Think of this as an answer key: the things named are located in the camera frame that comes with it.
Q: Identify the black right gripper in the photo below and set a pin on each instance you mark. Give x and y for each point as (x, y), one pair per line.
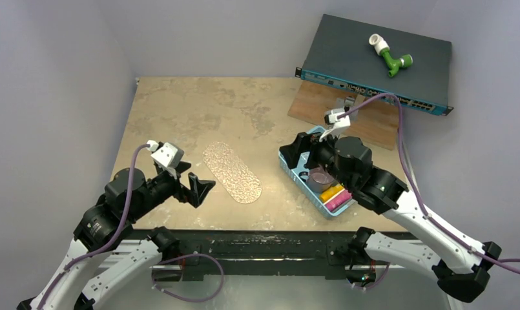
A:
(308, 148)

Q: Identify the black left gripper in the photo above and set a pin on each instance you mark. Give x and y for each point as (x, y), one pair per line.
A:
(198, 188)

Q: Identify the purple mug black handle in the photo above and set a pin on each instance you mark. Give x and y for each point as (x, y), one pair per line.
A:
(318, 180)

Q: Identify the light blue perforated basket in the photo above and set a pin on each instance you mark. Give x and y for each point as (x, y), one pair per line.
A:
(299, 176)

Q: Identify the textured clear oval tray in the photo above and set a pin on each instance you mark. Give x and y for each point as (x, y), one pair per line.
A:
(230, 170)

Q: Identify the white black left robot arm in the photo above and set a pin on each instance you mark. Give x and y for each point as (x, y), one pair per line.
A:
(127, 198)

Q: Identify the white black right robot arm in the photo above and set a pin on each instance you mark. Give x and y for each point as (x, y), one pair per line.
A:
(459, 264)

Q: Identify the pink toothpaste tube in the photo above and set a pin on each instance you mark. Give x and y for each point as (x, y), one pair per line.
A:
(339, 199)

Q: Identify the green white pipe fitting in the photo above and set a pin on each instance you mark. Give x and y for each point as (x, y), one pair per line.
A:
(383, 50)

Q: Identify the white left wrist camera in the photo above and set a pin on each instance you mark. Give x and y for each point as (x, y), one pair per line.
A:
(166, 157)

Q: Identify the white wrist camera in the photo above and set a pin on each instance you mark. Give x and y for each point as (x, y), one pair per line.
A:
(166, 157)
(338, 121)

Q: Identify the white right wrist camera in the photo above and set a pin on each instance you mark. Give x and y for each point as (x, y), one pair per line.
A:
(338, 121)

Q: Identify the grey metal camera mount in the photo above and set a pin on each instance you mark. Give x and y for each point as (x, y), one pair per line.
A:
(348, 102)

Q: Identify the black metal base frame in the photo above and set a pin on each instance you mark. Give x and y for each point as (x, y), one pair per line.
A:
(279, 253)

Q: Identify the dark grey network switch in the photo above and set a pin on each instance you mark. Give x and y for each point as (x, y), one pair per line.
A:
(341, 57)

